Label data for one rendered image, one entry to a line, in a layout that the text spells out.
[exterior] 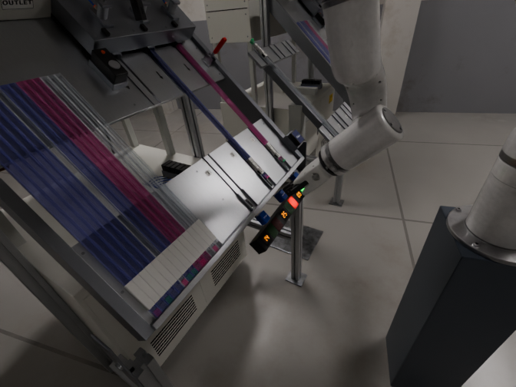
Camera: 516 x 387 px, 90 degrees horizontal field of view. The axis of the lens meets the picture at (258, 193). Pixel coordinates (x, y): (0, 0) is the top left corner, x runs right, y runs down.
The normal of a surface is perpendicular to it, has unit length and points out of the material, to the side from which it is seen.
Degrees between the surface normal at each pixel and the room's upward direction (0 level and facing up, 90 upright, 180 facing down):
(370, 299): 0
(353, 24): 90
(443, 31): 90
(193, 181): 44
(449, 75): 90
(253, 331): 0
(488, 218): 90
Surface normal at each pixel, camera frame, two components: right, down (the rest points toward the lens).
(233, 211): 0.55, -0.42
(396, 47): -0.28, 0.57
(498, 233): -0.72, 0.44
